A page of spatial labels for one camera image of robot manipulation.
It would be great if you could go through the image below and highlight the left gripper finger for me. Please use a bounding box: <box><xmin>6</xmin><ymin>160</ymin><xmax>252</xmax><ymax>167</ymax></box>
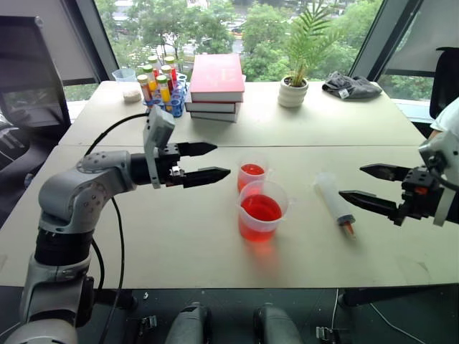
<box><xmin>177</xmin><ymin>141</ymin><xmax>219</xmax><ymax>158</ymax></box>
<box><xmin>182</xmin><ymin>166</ymin><xmax>232</xmax><ymax>190</ymax></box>

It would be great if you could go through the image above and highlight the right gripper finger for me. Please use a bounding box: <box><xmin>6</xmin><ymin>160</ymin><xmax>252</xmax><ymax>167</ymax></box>
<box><xmin>359</xmin><ymin>163</ymin><xmax>414</xmax><ymax>183</ymax></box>
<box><xmin>338</xmin><ymin>190</ymin><xmax>401</xmax><ymax>220</ymax></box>

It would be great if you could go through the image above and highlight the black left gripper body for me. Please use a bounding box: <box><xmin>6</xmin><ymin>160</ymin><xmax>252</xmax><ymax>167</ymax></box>
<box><xmin>156</xmin><ymin>142</ymin><xmax>187</xmax><ymax>188</ymax></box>

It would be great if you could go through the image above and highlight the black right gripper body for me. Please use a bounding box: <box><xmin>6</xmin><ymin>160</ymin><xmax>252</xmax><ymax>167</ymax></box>
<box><xmin>393</xmin><ymin>166</ymin><xmax>441</xmax><ymax>227</ymax></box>

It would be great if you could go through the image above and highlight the clear plastic syringe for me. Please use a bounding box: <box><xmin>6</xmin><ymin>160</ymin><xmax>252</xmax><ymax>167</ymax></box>
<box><xmin>313</xmin><ymin>171</ymin><xmax>358</xmax><ymax>241</ymax></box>

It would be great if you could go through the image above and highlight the small beaker red liquid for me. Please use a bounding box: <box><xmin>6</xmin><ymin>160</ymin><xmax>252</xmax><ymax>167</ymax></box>
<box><xmin>237</xmin><ymin>153</ymin><xmax>270</xmax><ymax>195</ymax></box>

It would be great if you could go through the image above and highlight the large beaker red liquid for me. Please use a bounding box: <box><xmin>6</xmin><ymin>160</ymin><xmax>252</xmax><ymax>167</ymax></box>
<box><xmin>236</xmin><ymin>179</ymin><xmax>290</xmax><ymax>244</ymax></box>

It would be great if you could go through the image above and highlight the blue test tube rack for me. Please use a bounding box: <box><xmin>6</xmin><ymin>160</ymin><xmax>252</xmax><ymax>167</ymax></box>
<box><xmin>143</xmin><ymin>73</ymin><xmax>189</xmax><ymax>119</ymax></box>

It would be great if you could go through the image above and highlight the green-capped tube yellow liquid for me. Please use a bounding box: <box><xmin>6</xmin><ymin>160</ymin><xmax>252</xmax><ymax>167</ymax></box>
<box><xmin>156</xmin><ymin>73</ymin><xmax>173</xmax><ymax>105</ymax></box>
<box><xmin>142</xmin><ymin>64</ymin><xmax>159</xmax><ymax>92</ymax></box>

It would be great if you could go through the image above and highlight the clear beaker with white grains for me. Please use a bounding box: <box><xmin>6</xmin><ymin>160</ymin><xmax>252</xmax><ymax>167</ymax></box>
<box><xmin>111</xmin><ymin>67</ymin><xmax>142</xmax><ymax>105</ymax></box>

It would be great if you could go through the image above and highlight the thick red book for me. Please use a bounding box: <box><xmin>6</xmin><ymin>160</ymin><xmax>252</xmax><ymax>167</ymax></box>
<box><xmin>189</xmin><ymin>53</ymin><xmax>246</xmax><ymax>103</ymax></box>

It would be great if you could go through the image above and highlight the green-capped tube red liquid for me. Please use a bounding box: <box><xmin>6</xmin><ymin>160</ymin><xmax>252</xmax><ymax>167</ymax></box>
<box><xmin>164</xmin><ymin>54</ymin><xmax>179</xmax><ymax>82</ymax></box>
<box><xmin>160</xmin><ymin>64</ymin><xmax>175</xmax><ymax>91</ymax></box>
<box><xmin>147</xmin><ymin>54</ymin><xmax>161</xmax><ymax>78</ymax></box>

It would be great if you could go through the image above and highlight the person in white shirt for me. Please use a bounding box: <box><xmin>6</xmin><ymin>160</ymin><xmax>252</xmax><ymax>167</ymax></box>
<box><xmin>427</xmin><ymin>97</ymin><xmax>459</xmax><ymax>140</ymax></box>

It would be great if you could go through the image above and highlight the grey crumpled cloth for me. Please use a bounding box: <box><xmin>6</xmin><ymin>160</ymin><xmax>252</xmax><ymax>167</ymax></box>
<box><xmin>321</xmin><ymin>70</ymin><xmax>383</xmax><ymax>100</ymax></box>

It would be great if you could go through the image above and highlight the white ribbed plant pot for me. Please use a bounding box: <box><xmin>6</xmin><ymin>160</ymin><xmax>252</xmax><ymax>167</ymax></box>
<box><xmin>277</xmin><ymin>75</ymin><xmax>310</xmax><ymax>109</ymax></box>

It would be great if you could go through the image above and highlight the black seat with striped bundle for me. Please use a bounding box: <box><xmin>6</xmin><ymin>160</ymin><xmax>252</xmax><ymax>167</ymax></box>
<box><xmin>0</xmin><ymin>110</ymin><xmax>62</xmax><ymax>225</ymax></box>

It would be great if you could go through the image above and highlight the dark grey rounded shape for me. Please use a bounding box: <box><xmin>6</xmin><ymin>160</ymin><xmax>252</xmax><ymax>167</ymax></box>
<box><xmin>252</xmin><ymin>302</ymin><xmax>303</xmax><ymax>344</ymax></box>
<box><xmin>164</xmin><ymin>302</ymin><xmax>213</xmax><ymax>344</ymax></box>

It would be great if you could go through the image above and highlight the green palm plant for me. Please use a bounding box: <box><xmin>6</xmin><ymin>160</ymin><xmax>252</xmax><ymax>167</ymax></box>
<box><xmin>282</xmin><ymin>0</ymin><xmax>344</xmax><ymax>87</ymax></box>

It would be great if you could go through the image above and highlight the black monitor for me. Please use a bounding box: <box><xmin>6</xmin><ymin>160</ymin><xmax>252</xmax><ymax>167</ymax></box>
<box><xmin>0</xmin><ymin>15</ymin><xmax>72</xmax><ymax>130</ymax></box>

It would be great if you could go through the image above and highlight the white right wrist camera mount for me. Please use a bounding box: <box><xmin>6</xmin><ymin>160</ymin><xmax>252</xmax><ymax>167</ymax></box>
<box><xmin>432</xmin><ymin>174</ymin><xmax>459</xmax><ymax>227</ymax></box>

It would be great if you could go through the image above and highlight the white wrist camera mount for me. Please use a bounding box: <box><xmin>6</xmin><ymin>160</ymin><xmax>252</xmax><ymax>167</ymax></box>
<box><xmin>432</xmin><ymin>174</ymin><xmax>459</xmax><ymax>227</ymax></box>
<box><xmin>143</xmin><ymin>105</ymin><xmax>176</xmax><ymax>190</ymax></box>

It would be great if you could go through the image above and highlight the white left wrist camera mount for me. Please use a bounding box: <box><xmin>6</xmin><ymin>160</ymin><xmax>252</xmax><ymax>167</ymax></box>
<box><xmin>143</xmin><ymin>105</ymin><xmax>176</xmax><ymax>190</ymax></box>

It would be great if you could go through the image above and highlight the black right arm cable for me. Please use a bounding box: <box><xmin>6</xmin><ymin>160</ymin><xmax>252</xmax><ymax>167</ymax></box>
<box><xmin>424</xmin><ymin>153</ymin><xmax>459</xmax><ymax>191</ymax></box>

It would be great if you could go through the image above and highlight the black table frame bar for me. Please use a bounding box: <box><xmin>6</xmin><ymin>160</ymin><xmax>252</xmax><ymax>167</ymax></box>
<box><xmin>338</xmin><ymin>285</ymin><xmax>459</xmax><ymax>307</ymax></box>

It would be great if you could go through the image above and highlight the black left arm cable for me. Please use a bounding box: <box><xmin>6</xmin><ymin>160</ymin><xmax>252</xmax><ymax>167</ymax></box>
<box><xmin>84</xmin><ymin>112</ymin><xmax>151</xmax><ymax>344</ymax></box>

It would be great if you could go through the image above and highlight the thin white cable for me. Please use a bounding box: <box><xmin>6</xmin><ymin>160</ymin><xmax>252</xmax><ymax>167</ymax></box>
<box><xmin>330</xmin><ymin>287</ymin><xmax>341</xmax><ymax>333</ymax></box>

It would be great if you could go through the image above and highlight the short black arm cable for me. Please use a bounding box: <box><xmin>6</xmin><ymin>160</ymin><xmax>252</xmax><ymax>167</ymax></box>
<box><xmin>90</xmin><ymin>239</ymin><xmax>106</xmax><ymax>290</ymax></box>

